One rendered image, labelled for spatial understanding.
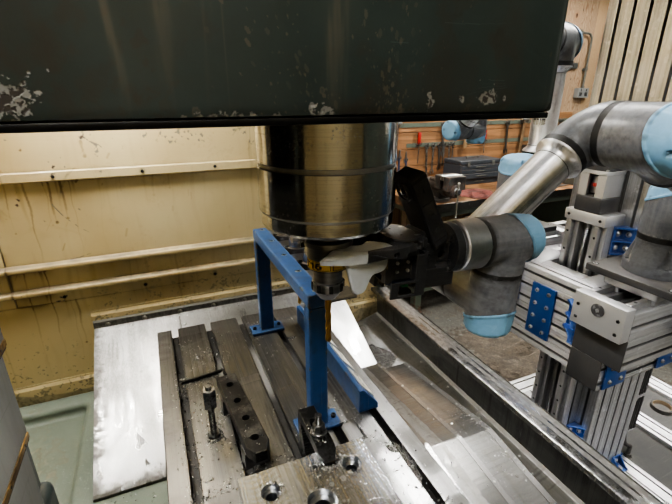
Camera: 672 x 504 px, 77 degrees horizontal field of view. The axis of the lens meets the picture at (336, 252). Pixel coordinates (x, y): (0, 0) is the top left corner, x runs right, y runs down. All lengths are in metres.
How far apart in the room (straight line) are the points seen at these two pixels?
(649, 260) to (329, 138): 1.01
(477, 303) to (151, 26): 0.55
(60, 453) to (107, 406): 0.21
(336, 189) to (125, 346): 1.25
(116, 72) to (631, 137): 0.75
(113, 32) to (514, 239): 0.53
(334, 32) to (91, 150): 1.18
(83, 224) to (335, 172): 1.19
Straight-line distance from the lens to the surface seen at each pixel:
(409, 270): 0.56
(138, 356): 1.55
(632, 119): 0.87
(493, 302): 0.68
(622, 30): 1.58
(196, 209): 1.51
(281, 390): 1.11
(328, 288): 0.52
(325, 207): 0.43
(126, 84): 0.33
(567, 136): 0.90
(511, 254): 0.65
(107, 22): 0.33
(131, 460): 1.39
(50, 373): 1.76
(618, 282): 1.32
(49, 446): 1.66
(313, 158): 0.42
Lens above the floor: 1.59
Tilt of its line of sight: 21 degrees down
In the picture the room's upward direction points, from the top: straight up
